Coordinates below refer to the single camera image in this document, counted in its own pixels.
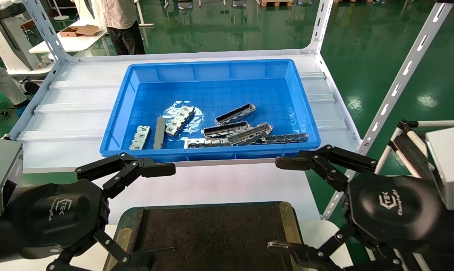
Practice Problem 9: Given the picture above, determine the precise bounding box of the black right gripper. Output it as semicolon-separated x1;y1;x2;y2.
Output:
268;145;444;271

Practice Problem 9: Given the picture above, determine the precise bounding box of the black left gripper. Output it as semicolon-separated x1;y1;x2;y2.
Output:
6;152;176;271

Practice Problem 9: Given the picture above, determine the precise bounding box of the long silver metal bracket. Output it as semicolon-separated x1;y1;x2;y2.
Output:
214;103;257;126
202;121;252;139
184;138;235;149
165;106;196;137
227;123;274;146

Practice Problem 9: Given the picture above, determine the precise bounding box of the black container with brass corners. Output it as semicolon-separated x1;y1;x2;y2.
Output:
102;201;310;271

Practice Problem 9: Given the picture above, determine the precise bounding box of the plain grey metal bar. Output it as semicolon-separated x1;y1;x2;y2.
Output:
153;117;167;150

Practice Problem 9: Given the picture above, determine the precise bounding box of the clear plastic bag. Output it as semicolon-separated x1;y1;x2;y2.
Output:
162;101;205;142

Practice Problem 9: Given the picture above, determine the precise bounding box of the white metal shelf board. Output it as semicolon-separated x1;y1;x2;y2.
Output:
8;49;363;174

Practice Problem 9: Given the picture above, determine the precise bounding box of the black cart panel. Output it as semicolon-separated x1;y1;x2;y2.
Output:
391;130;436;179

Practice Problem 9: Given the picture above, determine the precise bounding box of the blue plastic bin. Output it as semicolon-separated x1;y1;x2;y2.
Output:
99;59;321;164

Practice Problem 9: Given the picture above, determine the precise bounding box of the black round floor object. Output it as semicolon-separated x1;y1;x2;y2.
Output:
21;81;41;95

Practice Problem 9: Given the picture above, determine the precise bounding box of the person in black trousers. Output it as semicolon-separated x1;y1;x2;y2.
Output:
99;0;146;56

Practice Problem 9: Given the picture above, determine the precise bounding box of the white perforated shelf upright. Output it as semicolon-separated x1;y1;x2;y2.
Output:
23;0;67;62
308;0;333;53
321;0;454;221

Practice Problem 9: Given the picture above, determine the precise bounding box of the white table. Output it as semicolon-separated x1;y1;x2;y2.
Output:
29;19;110;54

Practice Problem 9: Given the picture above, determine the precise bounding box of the person in yellow coat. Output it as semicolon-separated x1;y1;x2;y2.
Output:
0;62;31;110

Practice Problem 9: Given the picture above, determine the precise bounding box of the open cardboard box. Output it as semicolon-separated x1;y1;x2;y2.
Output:
59;24;101;38

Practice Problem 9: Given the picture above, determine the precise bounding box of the white desk with legs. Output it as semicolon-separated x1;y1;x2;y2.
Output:
135;0;154;27

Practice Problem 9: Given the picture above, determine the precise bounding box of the white round stand base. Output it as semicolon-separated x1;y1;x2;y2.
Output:
53;0;70;21

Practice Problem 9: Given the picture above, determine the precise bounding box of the white machine housing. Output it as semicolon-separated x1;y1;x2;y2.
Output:
0;0;41;74

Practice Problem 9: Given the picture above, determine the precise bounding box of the short silver metal bracket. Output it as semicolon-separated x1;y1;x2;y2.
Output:
129;125;151;150

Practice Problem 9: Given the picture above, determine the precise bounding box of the dark long metal bracket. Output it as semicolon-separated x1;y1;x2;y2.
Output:
255;133;309;145

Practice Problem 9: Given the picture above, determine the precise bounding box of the light grey right wrist camera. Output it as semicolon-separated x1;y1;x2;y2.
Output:
425;126;454;211

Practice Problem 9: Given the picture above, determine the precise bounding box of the white tube cart frame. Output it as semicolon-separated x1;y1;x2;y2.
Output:
370;120;454;271

